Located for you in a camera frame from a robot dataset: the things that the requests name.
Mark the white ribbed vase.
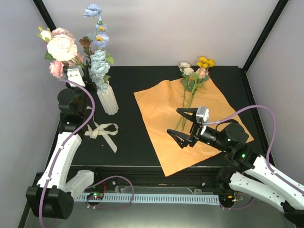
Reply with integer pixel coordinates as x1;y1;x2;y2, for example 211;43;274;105
97;81;119;115

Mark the light blue peony stem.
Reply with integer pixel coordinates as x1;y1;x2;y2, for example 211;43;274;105
89;50;111;91

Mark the orange wrapping paper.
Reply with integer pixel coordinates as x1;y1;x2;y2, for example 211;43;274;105
133;77;254;177

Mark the pastel artificial flower bunch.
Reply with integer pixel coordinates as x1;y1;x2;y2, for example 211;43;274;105
175;56;216;131

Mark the pink rose flower stem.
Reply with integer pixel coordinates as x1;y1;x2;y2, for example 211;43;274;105
49;53;85;78

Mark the coral rose flower stem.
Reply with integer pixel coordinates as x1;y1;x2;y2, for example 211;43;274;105
79;36;93;68

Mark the cream printed ribbon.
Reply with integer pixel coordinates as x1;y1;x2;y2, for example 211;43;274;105
85;116;118;153

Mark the large pale pink peony stem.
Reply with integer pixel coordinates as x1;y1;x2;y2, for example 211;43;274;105
37;26;85;68

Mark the blue poppy flower stem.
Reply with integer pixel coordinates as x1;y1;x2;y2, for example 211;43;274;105
83;4;109;51

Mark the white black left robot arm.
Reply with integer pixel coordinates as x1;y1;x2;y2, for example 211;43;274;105
26;73;102;219

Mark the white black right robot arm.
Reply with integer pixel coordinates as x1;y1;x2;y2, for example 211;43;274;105
167;105;304;227

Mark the right small circuit board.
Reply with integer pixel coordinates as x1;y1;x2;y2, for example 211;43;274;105
218;195;239;202

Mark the small circuit board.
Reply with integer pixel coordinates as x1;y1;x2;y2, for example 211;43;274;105
86;193;104;200
218;195;239;202

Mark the left small circuit board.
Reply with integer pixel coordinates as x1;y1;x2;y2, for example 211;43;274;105
86;193;104;200

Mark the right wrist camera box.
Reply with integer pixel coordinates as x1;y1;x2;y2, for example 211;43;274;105
195;106;209;124

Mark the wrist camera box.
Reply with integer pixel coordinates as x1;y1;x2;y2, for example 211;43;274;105
67;65;86;87
195;106;209;124

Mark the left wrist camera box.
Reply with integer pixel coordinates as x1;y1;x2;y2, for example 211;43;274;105
67;65;86;87

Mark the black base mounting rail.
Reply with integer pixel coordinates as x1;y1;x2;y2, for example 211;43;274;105
68;165;232;194

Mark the light blue slotted cable duct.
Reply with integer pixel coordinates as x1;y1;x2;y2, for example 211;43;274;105
76;192;219;206

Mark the black left frame post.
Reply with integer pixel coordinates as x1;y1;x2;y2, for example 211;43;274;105
33;0;56;31

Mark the black frame post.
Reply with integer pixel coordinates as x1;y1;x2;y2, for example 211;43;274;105
33;0;56;31
242;0;289;73

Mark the black right frame post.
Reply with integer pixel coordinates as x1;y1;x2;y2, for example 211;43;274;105
242;0;289;73

